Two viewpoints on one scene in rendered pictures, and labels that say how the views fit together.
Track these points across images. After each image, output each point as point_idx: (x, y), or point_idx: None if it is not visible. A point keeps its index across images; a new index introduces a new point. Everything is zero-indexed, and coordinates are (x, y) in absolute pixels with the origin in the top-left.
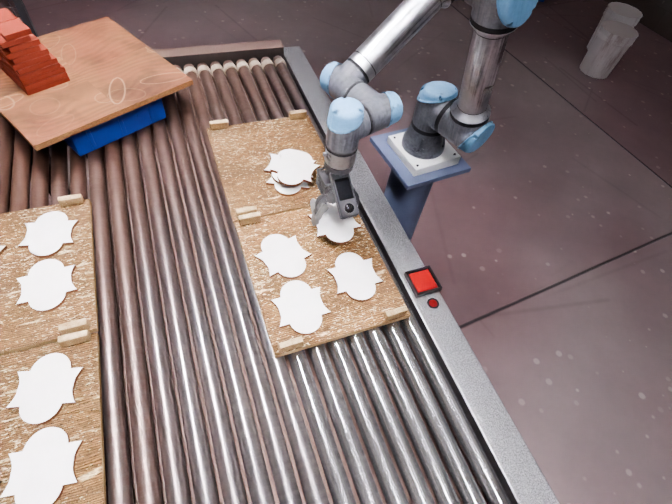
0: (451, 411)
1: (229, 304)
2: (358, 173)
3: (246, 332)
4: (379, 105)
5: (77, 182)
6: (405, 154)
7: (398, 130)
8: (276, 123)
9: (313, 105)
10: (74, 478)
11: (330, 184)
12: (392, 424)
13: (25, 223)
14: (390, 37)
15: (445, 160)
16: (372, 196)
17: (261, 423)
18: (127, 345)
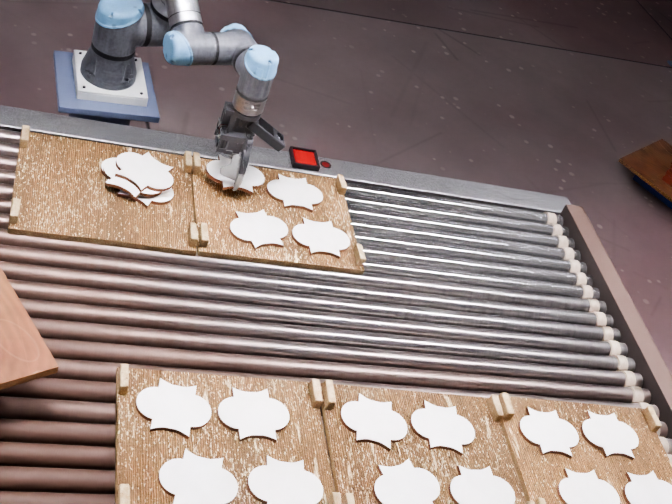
0: (418, 199)
1: (295, 292)
2: (143, 138)
3: (333, 285)
4: (252, 39)
5: (68, 382)
6: (118, 93)
7: (57, 80)
8: (28, 163)
9: None
10: (452, 407)
11: (245, 135)
12: (425, 231)
13: (151, 428)
14: None
15: (142, 71)
16: (184, 143)
17: (413, 302)
18: (331, 368)
